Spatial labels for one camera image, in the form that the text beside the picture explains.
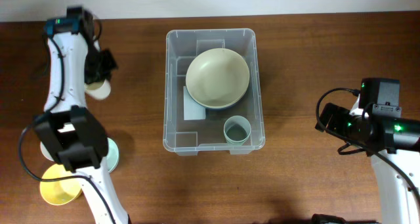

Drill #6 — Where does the dark blue bowl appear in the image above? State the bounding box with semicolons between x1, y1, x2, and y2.
189;93;247;110

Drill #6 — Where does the cream cup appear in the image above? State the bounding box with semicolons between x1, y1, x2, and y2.
85;79;111;101

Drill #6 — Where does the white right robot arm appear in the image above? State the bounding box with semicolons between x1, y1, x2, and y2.
316;99;419;223

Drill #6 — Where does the grey translucent cup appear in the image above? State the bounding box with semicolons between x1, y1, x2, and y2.
223;116;251;141

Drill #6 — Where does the cream bowl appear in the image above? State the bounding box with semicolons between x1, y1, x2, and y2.
186;48;250;101

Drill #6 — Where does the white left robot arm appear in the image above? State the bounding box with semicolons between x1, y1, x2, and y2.
30;15;131;223

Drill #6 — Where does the mint green small bowl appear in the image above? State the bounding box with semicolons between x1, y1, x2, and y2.
106;137;119;173

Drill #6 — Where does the white small bowl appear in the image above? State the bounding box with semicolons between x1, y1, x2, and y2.
40;142;54;162

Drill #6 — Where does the clear plastic storage bin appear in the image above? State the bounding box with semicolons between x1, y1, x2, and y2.
163;28;266;156

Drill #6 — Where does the yellow small bowl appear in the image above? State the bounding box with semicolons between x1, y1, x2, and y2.
39;164;82;206

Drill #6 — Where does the mint green cup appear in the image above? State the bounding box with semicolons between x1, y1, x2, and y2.
226;139;247;146

